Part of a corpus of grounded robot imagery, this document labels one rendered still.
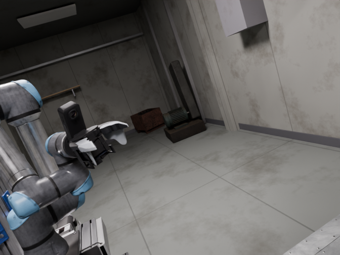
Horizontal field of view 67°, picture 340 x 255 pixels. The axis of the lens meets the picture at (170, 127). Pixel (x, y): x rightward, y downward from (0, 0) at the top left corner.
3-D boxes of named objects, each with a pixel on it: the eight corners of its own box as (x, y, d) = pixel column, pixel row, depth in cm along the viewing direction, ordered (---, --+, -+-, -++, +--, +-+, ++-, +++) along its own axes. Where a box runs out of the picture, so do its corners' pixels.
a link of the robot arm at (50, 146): (73, 152, 84) (62, 128, 82) (88, 152, 76) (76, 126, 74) (50, 164, 79) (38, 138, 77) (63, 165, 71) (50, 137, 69)
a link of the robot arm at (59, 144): (74, 126, 74) (48, 141, 69) (80, 124, 70) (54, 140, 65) (87, 147, 76) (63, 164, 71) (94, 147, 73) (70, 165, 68)
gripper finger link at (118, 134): (142, 137, 60) (114, 145, 64) (131, 115, 58) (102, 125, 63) (136, 144, 57) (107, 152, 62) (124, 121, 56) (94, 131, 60)
